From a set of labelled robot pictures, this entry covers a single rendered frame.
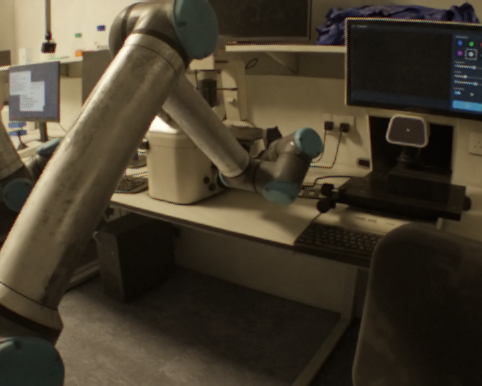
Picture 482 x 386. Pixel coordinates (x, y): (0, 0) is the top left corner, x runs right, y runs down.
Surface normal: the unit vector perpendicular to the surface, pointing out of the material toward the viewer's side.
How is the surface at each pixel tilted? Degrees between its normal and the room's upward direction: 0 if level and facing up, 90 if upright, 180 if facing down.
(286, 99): 90
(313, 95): 90
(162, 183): 90
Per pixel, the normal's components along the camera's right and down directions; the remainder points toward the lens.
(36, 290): 0.67, 0.02
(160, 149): -0.53, 0.25
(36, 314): 0.76, -0.58
